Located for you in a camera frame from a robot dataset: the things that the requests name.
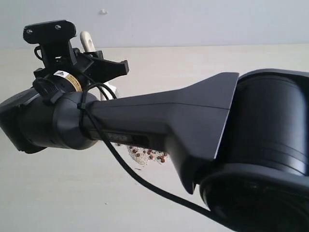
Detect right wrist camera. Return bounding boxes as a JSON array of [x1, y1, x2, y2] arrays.
[[23, 20, 76, 44]]

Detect wide white paint brush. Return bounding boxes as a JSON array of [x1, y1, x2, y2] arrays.
[[80, 31, 119, 101]]

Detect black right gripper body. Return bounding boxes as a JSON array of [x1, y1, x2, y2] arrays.
[[32, 41, 94, 93]]

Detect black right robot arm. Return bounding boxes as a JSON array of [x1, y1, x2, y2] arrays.
[[0, 42, 309, 232]]

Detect white blob on wall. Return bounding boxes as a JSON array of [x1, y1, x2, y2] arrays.
[[98, 9, 108, 15]]

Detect brown pellets and white crumbs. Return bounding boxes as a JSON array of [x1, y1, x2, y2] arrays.
[[113, 143, 169, 166]]

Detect black right camera cable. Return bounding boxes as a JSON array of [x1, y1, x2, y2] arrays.
[[33, 45, 232, 228]]

